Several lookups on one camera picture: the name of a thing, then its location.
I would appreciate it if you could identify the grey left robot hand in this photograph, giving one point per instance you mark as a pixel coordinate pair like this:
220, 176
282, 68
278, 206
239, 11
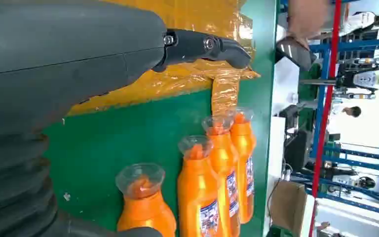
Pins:
62, 49

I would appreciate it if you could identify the orange bottle with clear cap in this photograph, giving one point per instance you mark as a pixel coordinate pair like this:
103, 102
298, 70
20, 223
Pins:
223, 160
196, 189
147, 216
243, 140

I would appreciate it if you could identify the yellow plastic sheet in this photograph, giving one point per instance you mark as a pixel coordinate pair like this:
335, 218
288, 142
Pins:
183, 81

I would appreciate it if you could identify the black tablet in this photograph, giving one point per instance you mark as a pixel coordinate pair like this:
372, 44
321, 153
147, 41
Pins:
294, 52

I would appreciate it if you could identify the person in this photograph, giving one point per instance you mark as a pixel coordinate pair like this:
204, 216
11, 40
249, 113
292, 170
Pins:
349, 111
307, 16
359, 23

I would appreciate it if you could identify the black desktop device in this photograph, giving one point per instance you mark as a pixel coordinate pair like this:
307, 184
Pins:
297, 150

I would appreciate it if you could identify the red pole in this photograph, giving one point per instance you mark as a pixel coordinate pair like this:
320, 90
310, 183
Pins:
323, 114

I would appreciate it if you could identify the brown cardboard box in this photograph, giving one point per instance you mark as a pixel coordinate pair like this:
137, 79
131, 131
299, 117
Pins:
289, 206

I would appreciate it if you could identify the white humanoid robot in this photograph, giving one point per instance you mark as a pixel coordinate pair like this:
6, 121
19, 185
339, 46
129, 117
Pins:
366, 78

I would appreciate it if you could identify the blue metal rack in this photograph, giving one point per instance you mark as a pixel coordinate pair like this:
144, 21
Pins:
356, 157

